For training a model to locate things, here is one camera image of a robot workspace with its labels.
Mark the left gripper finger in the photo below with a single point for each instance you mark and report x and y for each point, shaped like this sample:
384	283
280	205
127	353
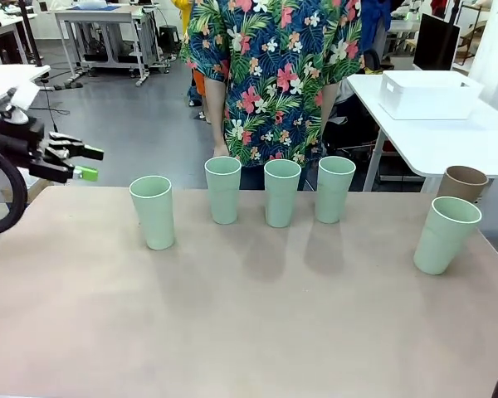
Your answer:
72	148
60	170

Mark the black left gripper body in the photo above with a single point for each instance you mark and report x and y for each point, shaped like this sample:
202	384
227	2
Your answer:
20	141

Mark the light green plastic cup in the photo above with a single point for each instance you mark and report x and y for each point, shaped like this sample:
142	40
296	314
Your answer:
442	244
280	199
224	195
332	195
155	215

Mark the white plastic basket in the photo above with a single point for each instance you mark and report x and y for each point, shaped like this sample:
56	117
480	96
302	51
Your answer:
423	97

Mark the brown plastic cup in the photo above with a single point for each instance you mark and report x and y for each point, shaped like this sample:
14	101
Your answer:
456	186

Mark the person's right forearm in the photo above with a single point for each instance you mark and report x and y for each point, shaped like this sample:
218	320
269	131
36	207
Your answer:
216	112

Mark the person's left forearm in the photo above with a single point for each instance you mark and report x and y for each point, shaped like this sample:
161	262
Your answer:
328	103

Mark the person's right hand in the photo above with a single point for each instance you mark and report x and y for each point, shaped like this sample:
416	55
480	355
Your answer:
221	151

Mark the small white side table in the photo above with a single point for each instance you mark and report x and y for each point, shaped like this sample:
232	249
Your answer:
4	76

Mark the black stand pole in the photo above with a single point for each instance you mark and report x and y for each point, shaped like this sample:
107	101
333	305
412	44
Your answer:
28	33

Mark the grey workbench on wheels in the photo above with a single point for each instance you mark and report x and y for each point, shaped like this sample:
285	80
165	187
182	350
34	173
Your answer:
103	18

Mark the background person in yellow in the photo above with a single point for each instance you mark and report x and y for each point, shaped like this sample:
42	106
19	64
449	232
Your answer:
197	89

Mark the person in floral shirt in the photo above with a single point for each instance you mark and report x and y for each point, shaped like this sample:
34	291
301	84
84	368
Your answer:
274	74

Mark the large white side table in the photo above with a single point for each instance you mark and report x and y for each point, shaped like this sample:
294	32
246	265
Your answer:
440	145

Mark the black computer monitor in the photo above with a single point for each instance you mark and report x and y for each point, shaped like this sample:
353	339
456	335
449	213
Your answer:
435	41

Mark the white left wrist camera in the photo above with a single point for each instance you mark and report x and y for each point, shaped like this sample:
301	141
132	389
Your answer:
18	101

